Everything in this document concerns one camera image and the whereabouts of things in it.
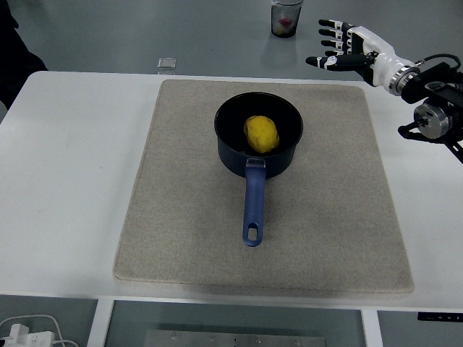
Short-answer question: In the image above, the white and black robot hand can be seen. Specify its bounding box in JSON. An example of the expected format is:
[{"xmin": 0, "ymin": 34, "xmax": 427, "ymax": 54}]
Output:
[{"xmin": 305, "ymin": 18, "xmax": 413, "ymax": 90}]

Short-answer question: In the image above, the yellow potato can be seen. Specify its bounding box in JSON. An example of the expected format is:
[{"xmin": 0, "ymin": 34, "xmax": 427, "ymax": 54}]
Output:
[{"xmin": 243, "ymin": 115, "xmax": 281, "ymax": 155}]

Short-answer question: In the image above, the grey metal plate with screws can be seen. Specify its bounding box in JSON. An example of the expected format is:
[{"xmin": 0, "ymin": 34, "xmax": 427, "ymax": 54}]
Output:
[{"xmin": 143, "ymin": 329, "xmax": 328, "ymax": 347}]

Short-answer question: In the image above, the person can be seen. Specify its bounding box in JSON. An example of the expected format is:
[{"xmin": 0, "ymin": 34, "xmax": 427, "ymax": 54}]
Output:
[{"xmin": 0, "ymin": 0, "xmax": 49, "ymax": 111}]

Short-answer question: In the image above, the small silver floor plate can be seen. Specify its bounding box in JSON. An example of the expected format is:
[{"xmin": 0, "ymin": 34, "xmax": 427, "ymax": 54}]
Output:
[{"xmin": 157, "ymin": 56, "xmax": 178, "ymax": 75}]

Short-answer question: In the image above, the white power cable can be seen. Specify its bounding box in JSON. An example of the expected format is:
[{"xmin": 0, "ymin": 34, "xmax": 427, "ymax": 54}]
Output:
[{"xmin": 0, "ymin": 314, "xmax": 79, "ymax": 347}]

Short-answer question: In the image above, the black waste bin with bag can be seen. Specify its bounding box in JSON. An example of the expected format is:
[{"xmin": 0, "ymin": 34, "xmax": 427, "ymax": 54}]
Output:
[{"xmin": 270, "ymin": 0, "xmax": 303, "ymax": 38}]

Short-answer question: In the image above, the black table control panel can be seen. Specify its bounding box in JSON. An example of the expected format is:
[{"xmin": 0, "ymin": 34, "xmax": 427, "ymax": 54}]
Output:
[{"xmin": 417, "ymin": 311, "xmax": 463, "ymax": 322}]

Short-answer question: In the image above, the beige fabric mat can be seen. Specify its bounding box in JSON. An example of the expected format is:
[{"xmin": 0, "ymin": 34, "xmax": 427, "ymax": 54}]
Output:
[{"xmin": 114, "ymin": 79, "xmax": 415, "ymax": 294}]

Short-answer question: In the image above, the blue pot with handle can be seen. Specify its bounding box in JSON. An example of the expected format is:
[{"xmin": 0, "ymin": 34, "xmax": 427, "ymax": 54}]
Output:
[{"xmin": 214, "ymin": 92, "xmax": 304, "ymax": 248}]

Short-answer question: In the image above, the white table leg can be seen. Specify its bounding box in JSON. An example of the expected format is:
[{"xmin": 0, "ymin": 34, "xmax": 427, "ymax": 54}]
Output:
[
  {"xmin": 85, "ymin": 299, "xmax": 116, "ymax": 347},
  {"xmin": 360, "ymin": 309, "xmax": 383, "ymax": 347}
]

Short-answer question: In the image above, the white power strip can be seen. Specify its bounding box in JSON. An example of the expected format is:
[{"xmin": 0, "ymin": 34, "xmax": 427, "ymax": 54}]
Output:
[{"xmin": 0, "ymin": 323, "xmax": 56, "ymax": 347}]

